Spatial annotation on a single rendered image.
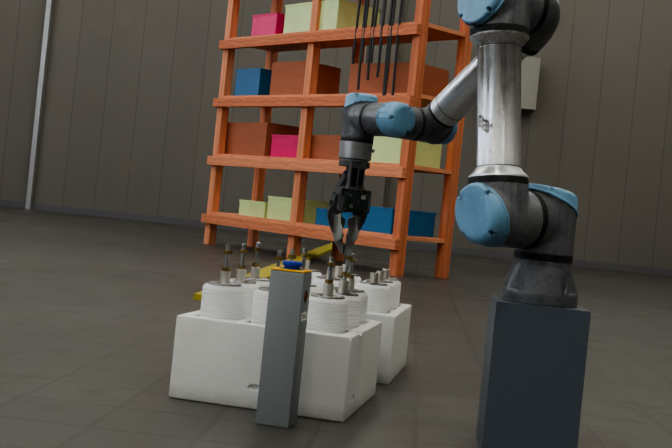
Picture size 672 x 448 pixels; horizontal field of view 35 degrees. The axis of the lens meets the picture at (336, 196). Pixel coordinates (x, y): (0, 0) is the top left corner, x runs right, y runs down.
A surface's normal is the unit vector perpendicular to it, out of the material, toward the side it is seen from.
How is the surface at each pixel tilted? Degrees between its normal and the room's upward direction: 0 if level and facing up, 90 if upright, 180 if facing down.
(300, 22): 90
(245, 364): 90
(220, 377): 90
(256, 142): 90
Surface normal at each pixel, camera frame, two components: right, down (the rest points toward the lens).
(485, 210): -0.79, 0.04
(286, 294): -0.21, -0.03
